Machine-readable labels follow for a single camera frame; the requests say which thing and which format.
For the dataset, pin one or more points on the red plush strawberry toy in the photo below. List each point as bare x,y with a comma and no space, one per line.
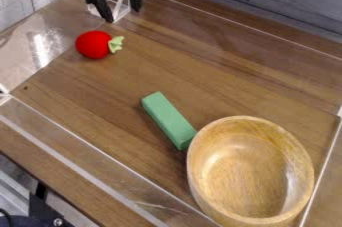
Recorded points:
96,44

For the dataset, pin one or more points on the clear acrylic corner bracket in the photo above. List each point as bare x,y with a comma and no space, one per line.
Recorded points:
120,8

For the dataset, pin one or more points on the black clamp mount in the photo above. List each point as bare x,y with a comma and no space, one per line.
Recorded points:
42,214

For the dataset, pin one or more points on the clear acrylic barrier wall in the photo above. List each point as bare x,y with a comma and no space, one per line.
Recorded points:
75,128

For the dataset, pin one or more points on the green rectangular block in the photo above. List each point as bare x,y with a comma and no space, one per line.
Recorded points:
174,125

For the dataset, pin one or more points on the wooden bowl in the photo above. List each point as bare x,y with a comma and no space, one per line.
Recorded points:
250,173

